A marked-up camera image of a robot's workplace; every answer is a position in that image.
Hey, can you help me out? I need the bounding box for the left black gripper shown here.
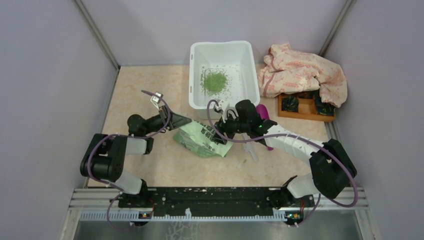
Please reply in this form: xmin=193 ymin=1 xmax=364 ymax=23
xmin=144 ymin=104 xmax=192 ymax=135

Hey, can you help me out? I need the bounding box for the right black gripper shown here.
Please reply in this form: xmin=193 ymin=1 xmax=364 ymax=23
xmin=210 ymin=110 xmax=250 ymax=145

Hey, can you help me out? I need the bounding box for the green cat litter bag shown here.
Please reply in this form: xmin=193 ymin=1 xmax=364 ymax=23
xmin=172 ymin=120 xmax=233 ymax=158

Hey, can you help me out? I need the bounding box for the white bag clip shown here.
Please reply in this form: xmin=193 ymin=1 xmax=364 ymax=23
xmin=242 ymin=133 xmax=259 ymax=162

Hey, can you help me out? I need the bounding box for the purple plastic scoop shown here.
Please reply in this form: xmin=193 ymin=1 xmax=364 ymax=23
xmin=255 ymin=104 xmax=272 ymax=134

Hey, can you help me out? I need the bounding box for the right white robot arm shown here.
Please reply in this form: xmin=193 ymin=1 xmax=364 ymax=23
xmin=206 ymin=99 xmax=359 ymax=208

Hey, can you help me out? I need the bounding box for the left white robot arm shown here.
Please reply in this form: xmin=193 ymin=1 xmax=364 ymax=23
xmin=80 ymin=109 xmax=192 ymax=208

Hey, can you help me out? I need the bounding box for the green cat litter pile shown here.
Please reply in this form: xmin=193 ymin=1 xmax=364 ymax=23
xmin=200 ymin=65 xmax=243 ymax=101

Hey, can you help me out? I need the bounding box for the white plastic litter box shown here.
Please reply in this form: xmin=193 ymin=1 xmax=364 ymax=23
xmin=188 ymin=40 xmax=261 ymax=120

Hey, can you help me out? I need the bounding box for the dark patterned cloth bundle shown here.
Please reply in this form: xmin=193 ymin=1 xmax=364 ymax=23
xmin=281 ymin=95 xmax=299 ymax=113

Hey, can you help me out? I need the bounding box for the wooden tray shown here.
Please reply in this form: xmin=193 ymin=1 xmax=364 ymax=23
xmin=277 ymin=91 xmax=336 ymax=122

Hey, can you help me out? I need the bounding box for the pink patterned cloth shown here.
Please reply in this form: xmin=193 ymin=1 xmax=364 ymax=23
xmin=257 ymin=43 xmax=348 ymax=108

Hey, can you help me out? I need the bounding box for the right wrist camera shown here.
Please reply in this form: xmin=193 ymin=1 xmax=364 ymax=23
xmin=221 ymin=102 xmax=238 ymax=123

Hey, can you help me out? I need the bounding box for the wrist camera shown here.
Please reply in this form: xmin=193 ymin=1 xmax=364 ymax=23
xmin=221 ymin=102 xmax=238 ymax=123
xmin=150 ymin=92 xmax=164 ymax=111

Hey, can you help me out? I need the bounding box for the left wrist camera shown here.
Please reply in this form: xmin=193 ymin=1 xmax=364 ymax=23
xmin=150 ymin=92 xmax=164 ymax=111

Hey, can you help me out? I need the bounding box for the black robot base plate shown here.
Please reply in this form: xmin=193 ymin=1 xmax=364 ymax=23
xmin=130 ymin=187 xmax=315 ymax=217

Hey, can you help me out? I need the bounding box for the aluminium frame rail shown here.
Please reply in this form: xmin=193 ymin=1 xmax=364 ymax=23
xmin=68 ymin=187 xmax=369 ymax=223

